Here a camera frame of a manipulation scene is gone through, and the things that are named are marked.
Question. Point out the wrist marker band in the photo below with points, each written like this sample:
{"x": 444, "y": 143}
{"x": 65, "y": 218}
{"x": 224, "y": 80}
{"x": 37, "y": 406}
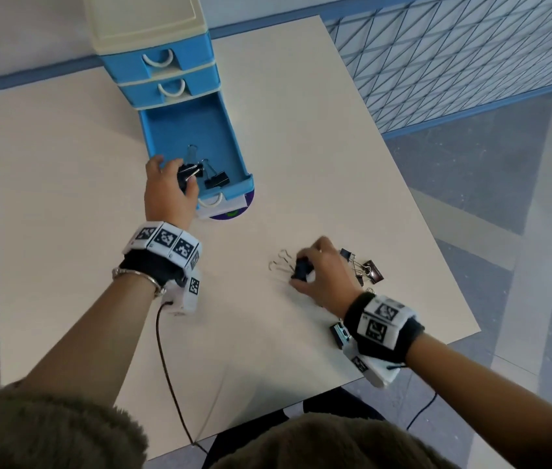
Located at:
{"x": 166, "y": 239}
{"x": 381, "y": 327}

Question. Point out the person's right forearm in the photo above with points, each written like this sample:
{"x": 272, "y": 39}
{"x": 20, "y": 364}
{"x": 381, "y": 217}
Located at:
{"x": 491, "y": 410}

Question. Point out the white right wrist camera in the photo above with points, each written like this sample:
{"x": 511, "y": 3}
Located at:
{"x": 368, "y": 366}

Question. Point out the person's left thumb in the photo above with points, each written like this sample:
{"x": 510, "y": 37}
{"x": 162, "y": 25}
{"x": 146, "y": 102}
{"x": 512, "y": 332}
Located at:
{"x": 191, "y": 189}

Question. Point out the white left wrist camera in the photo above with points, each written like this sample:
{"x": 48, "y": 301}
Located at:
{"x": 185, "y": 295}

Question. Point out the blue and cream drawer cabinet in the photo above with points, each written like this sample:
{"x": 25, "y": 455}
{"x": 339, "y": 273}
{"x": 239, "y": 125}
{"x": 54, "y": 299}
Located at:
{"x": 144, "y": 17}

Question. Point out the right wrist marker band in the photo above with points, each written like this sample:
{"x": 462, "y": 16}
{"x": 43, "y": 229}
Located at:
{"x": 381, "y": 327}

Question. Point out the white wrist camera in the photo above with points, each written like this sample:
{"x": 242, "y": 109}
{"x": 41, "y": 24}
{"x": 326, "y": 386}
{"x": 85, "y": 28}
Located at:
{"x": 185, "y": 295}
{"x": 368, "y": 366}

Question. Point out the left wrist marker band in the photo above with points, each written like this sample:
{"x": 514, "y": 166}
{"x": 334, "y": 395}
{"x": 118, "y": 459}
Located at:
{"x": 166, "y": 239}

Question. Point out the person's left hand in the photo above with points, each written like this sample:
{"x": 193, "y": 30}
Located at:
{"x": 167, "y": 195}

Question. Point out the person's right thumb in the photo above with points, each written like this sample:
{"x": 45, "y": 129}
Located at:
{"x": 300, "y": 285}

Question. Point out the black trousers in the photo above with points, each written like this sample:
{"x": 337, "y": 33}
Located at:
{"x": 334, "y": 402}

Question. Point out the blue mesh fence panel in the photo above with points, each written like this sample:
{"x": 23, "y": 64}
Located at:
{"x": 451, "y": 53}

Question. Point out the person's left forearm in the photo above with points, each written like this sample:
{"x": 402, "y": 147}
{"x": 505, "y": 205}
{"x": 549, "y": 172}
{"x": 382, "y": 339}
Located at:
{"x": 95, "y": 336}

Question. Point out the dark brown binder clip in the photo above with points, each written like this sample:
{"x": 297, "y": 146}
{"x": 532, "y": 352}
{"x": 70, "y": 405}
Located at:
{"x": 372, "y": 271}

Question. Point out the person's right hand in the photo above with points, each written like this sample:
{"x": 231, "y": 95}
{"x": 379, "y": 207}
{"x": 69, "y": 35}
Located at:
{"x": 327, "y": 278}

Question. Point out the purple round sticker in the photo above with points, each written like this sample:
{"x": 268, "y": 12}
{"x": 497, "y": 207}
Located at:
{"x": 234, "y": 211}

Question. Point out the black binder clip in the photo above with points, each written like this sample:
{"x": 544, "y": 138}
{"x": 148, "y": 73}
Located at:
{"x": 301, "y": 270}
{"x": 189, "y": 169}
{"x": 346, "y": 253}
{"x": 217, "y": 180}

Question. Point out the brown fuzzy garment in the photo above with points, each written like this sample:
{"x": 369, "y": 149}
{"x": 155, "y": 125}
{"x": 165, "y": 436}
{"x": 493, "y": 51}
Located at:
{"x": 46, "y": 434}

